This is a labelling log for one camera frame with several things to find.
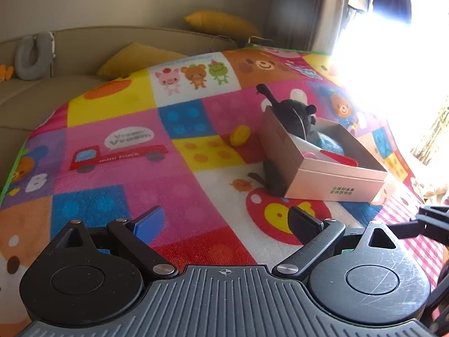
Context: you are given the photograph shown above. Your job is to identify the yellow pillow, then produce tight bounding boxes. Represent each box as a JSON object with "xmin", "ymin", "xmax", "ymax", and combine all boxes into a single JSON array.
[
  {"xmin": 184, "ymin": 10, "xmax": 262, "ymax": 41},
  {"xmin": 97, "ymin": 42, "xmax": 190, "ymax": 80}
]

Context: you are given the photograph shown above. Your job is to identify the white and red toy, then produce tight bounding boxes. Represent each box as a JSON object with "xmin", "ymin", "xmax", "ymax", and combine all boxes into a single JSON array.
[{"xmin": 309, "ymin": 149, "xmax": 359, "ymax": 168}]

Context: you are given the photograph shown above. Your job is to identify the blue and white packet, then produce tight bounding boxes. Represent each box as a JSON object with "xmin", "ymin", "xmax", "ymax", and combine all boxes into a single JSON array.
[{"xmin": 315, "ymin": 133, "xmax": 346, "ymax": 157}]

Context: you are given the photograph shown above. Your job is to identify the colourful printed play mat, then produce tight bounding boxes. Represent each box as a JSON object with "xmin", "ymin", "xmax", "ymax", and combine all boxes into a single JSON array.
[{"xmin": 0, "ymin": 45, "xmax": 449, "ymax": 337}]

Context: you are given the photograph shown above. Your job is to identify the grey curtain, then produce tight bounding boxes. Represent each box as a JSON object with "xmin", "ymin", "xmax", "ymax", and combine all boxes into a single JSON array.
[{"xmin": 265, "ymin": 0, "xmax": 349, "ymax": 55}]

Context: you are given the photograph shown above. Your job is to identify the yellow toy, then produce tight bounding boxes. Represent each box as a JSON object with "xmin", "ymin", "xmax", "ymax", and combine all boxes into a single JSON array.
[{"xmin": 230, "ymin": 124, "xmax": 252, "ymax": 147}]

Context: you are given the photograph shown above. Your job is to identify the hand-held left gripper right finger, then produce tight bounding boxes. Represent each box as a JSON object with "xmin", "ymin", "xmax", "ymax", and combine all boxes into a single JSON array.
[{"xmin": 274, "ymin": 206, "xmax": 404, "ymax": 281}]

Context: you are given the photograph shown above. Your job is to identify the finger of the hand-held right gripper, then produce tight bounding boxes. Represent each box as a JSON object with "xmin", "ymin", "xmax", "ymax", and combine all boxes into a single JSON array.
[
  {"xmin": 419, "ymin": 205, "xmax": 449, "ymax": 222},
  {"xmin": 389, "ymin": 219, "xmax": 449, "ymax": 245}
]

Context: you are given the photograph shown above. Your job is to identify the black plush toy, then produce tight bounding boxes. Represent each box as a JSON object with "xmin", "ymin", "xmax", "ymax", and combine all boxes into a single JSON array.
[{"xmin": 255, "ymin": 83, "xmax": 318, "ymax": 142}]

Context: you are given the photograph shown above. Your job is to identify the grey neck pillow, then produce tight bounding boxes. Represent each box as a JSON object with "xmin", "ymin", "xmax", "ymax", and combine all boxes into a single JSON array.
[{"xmin": 16, "ymin": 31, "xmax": 55, "ymax": 81}]

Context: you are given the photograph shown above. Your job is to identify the beige sofa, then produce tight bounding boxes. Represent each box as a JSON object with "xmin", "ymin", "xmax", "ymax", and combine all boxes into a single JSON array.
[{"xmin": 0, "ymin": 26, "xmax": 246, "ymax": 169}]

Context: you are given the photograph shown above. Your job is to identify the white cable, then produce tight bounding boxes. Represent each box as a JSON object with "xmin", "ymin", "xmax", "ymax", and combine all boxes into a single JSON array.
[{"xmin": 210, "ymin": 35, "xmax": 271, "ymax": 52}]

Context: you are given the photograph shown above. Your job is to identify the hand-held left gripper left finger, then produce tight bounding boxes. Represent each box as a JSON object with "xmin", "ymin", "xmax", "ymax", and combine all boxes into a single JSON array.
[{"xmin": 52, "ymin": 206, "xmax": 178, "ymax": 279}]

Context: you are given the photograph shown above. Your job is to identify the pink cardboard box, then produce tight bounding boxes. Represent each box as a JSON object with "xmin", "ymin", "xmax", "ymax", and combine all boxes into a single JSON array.
[{"xmin": 260, "ymin": 105, "xmax": 388, "ymax": 203}]

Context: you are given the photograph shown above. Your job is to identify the yellowish plant stems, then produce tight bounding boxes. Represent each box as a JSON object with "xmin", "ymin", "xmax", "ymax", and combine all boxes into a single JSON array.
[{"xmin": 411, "ymin": 105, "xmax": 449, "ymax": 166}]

